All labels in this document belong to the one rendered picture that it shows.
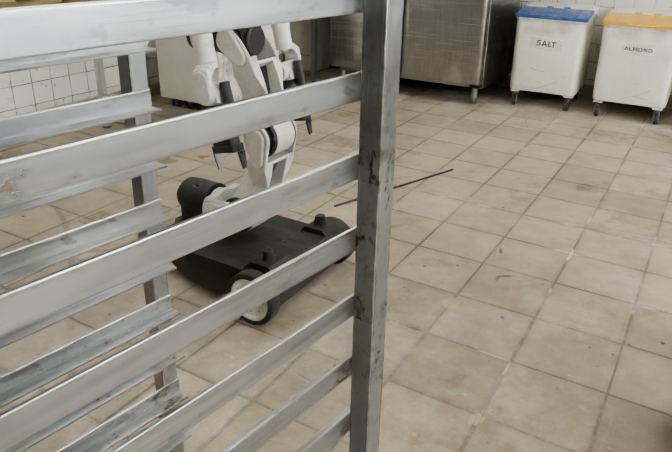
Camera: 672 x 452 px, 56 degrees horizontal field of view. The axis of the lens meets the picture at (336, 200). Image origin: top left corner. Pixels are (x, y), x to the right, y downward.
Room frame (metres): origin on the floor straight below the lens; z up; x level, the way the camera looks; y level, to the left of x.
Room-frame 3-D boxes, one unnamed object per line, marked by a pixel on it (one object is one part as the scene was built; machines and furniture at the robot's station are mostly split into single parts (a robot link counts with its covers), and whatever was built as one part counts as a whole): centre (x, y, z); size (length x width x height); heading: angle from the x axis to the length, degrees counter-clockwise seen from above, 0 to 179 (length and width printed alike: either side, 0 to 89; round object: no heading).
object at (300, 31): (6.52, 0.30, 0.33); 0.54 x 0.53 x 0.66; 59
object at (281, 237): (2.27, 0.36, 0.19); 0.64 x 0.52 x 0.33; 59
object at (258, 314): (1.92, 0.28, 0.10); 0.20 x 0.05 x 0.20; 59
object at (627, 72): (4.92, -2.30, 0.38); 0.64 x 0.54 x 0.77; 150
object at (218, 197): (2.29, 0.38, 0.28); 0.21 x 0.20 x 0.13; 59
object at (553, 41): (5.25, -1.74, 0.38); 0.64 x 0.54 x 0.77; 152
